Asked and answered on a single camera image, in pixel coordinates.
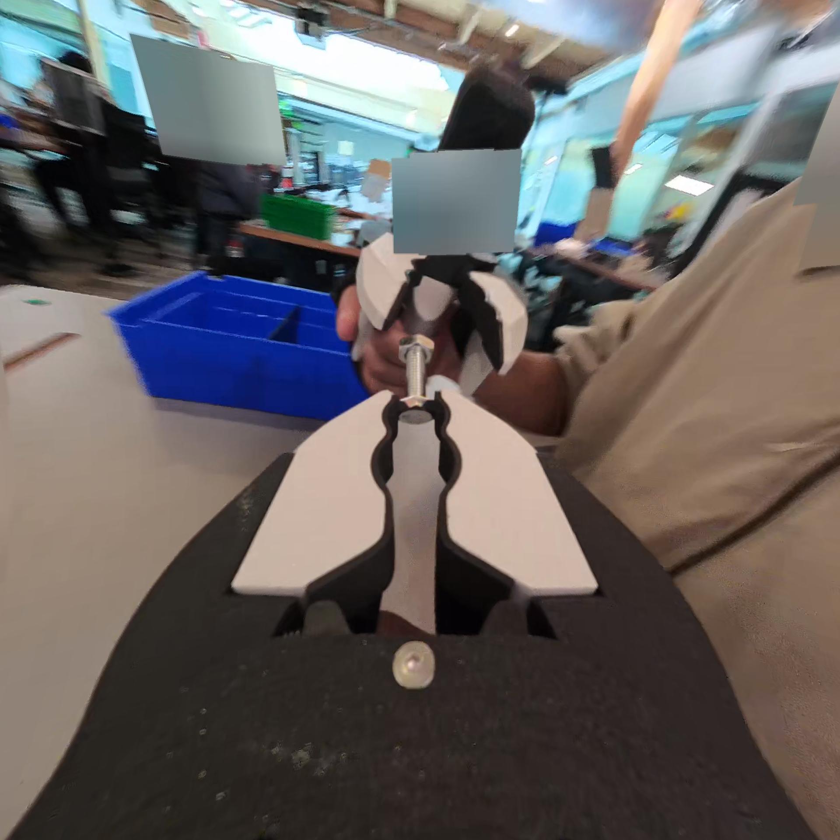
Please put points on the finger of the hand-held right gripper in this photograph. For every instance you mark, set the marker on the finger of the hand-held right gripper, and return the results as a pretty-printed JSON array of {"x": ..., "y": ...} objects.
[
  {"x": 499, "y": 328},
  {"x": 381, "y": 282}
]

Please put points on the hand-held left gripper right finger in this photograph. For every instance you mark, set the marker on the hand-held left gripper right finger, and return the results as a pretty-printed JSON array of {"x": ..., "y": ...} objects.
[{"x": 519, "y": 525}]

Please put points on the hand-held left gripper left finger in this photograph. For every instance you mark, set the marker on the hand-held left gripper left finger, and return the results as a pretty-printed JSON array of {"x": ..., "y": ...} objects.
[{"x": 309, "y": 525}]

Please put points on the silver bolt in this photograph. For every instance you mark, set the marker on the silver bolt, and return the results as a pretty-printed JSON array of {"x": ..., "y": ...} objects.
[{"x": 416, "y": 348}]

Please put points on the blue divided storage bin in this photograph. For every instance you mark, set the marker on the blue divided storage bin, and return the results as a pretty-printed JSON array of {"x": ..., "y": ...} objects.
[{"x": 210, "y": 368}]

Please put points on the person's right forearm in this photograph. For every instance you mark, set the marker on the person's right forearm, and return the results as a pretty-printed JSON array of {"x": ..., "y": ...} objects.
[{"x": 532, "y": 394}]

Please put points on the person's right hand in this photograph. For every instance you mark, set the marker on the person's right hand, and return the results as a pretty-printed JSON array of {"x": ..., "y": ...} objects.
[{"x": 381, "y": 355}]

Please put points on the brown wooden table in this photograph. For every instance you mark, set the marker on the brown wooden table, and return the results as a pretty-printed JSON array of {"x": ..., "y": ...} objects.
[{"x": 315, "y": 244}]

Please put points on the tan document stand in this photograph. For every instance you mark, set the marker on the tan document stand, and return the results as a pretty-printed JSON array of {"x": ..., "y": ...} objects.
[{"x": 377, "y": 181}]

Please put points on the green storage bin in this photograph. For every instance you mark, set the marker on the green storage bin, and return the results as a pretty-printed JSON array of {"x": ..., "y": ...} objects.
[{"x": 299, "y": 217}]

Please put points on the black office chair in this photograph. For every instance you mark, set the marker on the black office chair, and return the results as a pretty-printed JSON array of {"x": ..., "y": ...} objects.
[{"x": 125, "y": 171}]

